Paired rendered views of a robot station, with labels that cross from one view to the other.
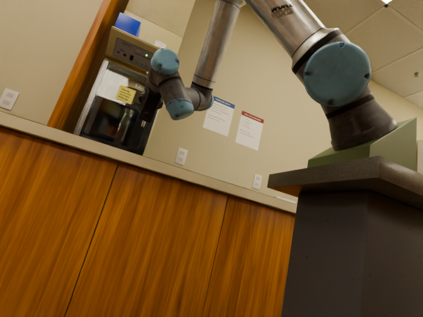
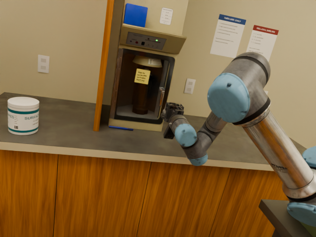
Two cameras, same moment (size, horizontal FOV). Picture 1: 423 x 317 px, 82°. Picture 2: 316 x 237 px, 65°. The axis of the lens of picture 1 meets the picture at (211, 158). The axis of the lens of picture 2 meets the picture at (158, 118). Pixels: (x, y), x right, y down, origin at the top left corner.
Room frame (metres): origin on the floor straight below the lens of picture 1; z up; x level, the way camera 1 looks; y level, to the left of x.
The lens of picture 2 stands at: (-0.26, 0.23, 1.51)
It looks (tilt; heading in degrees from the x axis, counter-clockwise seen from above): 19 degrees down; 5
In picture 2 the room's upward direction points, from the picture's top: 11 degrees clockwise
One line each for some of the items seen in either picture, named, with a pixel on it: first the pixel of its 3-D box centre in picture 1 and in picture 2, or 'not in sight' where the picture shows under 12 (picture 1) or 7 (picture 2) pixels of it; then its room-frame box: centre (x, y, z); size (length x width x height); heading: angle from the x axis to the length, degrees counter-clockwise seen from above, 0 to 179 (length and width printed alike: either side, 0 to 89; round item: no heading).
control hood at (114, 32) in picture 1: (141, 56); (152, 39); (1.04, 0.45, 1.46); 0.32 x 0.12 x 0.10; 109
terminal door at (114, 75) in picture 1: (123, 108); (142, 89); (1.09, 0.47, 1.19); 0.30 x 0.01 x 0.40; 108
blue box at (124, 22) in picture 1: (127, 31); (135, 15); (1.01, 0.55, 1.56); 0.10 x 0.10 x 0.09; 19
